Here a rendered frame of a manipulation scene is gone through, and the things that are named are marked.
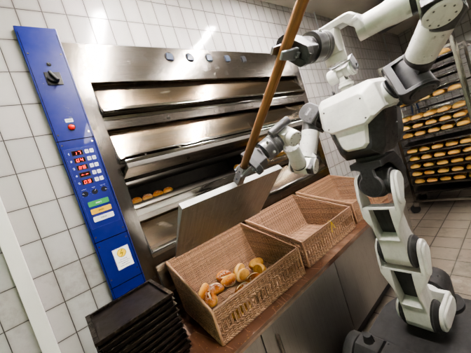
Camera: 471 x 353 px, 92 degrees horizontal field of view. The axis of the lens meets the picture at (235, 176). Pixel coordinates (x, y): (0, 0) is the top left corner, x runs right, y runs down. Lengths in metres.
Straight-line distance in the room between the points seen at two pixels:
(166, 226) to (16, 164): 0.73
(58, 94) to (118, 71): 0.34
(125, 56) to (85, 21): 0.24
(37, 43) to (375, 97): 1.50
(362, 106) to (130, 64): 1.25
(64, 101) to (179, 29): 0.90
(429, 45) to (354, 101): 0.27
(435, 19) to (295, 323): 1.21
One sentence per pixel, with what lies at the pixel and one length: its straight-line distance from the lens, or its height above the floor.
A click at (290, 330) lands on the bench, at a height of 0.45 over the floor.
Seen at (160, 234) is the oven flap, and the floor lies 1.00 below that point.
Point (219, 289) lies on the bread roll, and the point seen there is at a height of 0.62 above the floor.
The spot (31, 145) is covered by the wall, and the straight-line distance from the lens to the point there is 1.38.
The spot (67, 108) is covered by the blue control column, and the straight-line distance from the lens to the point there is 1.40.
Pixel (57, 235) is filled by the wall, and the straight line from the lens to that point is 1.34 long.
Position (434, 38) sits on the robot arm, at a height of 1.42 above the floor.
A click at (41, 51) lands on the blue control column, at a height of 2.03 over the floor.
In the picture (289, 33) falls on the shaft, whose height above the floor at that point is 1.53.
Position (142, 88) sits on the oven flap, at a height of 1.85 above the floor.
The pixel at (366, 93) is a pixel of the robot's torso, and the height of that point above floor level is 1.35.
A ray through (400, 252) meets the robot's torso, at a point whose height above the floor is 0.65.
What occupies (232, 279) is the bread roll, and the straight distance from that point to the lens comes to 1.41.
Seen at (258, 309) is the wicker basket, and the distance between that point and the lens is 1.17.
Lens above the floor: 1.26
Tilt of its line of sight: 3 degrees down
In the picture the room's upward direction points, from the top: 18 degrees counter-clockwise
